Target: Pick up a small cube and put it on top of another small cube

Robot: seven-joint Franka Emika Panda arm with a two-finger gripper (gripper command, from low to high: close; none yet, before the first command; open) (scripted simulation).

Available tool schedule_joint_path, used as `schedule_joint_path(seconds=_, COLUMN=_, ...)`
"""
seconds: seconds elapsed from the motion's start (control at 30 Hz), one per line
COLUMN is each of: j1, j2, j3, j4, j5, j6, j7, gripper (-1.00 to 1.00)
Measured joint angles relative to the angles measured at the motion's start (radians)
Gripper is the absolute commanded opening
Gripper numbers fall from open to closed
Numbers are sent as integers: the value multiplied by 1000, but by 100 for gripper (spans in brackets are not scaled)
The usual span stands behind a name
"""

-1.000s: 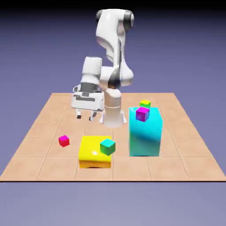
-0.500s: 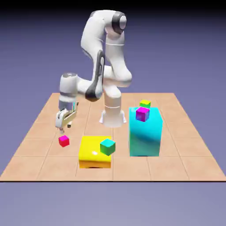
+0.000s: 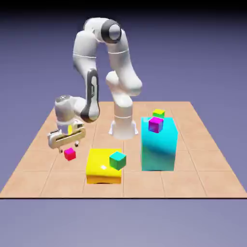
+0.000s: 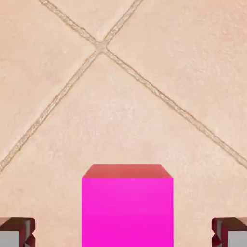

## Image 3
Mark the large yellow box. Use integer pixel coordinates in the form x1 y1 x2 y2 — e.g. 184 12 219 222
86 148 123 184

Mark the small red cube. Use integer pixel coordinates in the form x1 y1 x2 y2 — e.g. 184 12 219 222
64 147 76 161

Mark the small magenta cube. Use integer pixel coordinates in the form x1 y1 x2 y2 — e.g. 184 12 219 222
148 116 164 134

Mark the small green cube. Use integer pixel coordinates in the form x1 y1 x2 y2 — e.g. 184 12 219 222
109 151 127 171

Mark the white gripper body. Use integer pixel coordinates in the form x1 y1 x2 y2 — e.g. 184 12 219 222
47 127 86 150

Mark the small yellow-green cube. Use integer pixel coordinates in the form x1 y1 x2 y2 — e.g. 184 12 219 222
152 109 165 119

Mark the large cyan box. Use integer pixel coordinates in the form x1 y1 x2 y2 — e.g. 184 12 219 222
141 116 178 172

